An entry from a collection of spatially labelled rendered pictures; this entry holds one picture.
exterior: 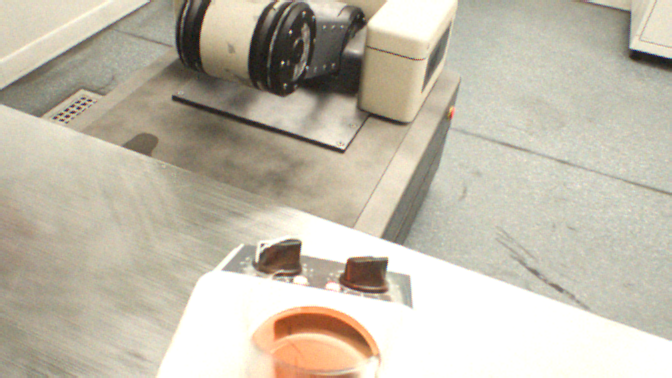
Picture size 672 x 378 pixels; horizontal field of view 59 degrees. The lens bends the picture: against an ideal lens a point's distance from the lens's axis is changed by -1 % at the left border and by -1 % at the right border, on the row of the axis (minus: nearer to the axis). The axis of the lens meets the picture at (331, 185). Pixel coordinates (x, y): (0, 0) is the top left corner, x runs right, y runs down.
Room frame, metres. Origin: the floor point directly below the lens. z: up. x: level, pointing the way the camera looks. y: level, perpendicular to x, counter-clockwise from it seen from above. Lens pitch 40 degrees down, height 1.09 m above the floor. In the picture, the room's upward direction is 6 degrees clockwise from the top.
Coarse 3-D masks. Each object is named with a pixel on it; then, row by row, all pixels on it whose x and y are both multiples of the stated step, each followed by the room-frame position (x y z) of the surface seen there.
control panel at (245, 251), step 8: (240, 248) 0.28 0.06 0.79; (248, 248) 0.28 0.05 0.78; (256, 248) 0.28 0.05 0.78; (240, 256) 0.26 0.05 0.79; (248, 256) 0.27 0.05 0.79; (232, 264) 0.25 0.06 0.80; (240, 264) 0.25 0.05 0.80; (408, 280) 0.27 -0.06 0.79; (408, 288) 0.25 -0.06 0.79; (408, 296) 0.24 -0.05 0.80
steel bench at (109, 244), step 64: (0, 128) 0.43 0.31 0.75; (64, 128) 0.44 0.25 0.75; (0, 192) 0.34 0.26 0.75; (64, 192) 0.35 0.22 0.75; (128, 192) 0.36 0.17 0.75; (192, 192) 0.37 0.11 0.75; (0, 256) 0.28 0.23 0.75; (64, 256) 0.28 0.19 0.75; (128, 256) 0.29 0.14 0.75; (192, 256) 0.30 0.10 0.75; (0, 320) 0.22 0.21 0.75; (64, 320) 0.23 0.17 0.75; (128, 320) 0.24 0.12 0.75; (448, 320) 0.27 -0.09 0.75; (512, 320) 0.27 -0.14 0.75; (576, 320) 0.28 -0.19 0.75
